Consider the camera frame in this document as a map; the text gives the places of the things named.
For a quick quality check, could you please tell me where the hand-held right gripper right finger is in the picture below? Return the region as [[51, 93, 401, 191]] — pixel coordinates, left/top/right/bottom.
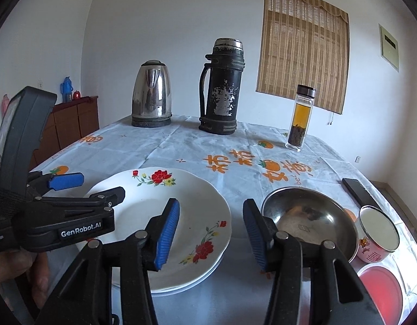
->
[[242, 199, 382, 325]]

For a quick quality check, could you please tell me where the blue thermos jug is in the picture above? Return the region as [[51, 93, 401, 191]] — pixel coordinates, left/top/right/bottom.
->
[[60, 76, 74, 103]]

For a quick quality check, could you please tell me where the stainless steel electric kettle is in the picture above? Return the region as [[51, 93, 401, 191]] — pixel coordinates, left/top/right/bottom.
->
[[132, 60, 173, 128]]

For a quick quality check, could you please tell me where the person's left hand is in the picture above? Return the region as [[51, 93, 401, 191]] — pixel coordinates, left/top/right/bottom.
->
[[0, 249, 51, 309]]

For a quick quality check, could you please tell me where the red flower white plate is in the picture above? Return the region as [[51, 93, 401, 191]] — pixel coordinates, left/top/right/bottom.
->
[[84, 167, 232, 293]]

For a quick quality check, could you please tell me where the white wall panel box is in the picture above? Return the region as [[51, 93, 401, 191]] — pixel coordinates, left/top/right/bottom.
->
[[378, 24, 400, 72]]

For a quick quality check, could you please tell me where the glass tea bottle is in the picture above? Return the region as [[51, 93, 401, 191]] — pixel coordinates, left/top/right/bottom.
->
[[285, 84, 316, 152]]

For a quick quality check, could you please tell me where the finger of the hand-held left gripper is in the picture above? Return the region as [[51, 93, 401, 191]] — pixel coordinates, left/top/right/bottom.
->
[[29, 186, 126, 212], [26, 172, 85, 197]]

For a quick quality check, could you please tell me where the worn black thermos flask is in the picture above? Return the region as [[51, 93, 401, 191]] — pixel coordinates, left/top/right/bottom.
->
[[198, 38, 245, 135]]

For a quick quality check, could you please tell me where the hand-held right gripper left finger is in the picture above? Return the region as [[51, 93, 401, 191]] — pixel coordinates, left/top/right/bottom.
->
[[39, 198, 181, 325]]

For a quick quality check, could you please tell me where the red plastic bowl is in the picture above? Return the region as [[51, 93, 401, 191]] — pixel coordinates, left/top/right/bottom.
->
[[356, 265, 404, 323]]

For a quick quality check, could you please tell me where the wooden sideboard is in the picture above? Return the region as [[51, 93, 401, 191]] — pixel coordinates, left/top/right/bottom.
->
[[28, 95, 100, 171]]

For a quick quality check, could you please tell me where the stainless steel bowl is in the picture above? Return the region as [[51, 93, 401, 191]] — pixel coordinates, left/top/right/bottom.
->
[[261, 187, 359, 282]]

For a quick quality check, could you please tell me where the black smartphone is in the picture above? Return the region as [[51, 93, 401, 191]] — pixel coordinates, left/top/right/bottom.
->
[[342, 178, 383, 210]]

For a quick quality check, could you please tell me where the bamboo window blind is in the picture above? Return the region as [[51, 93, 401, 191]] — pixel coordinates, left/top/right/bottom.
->
[[256, 0, 350, 115]]

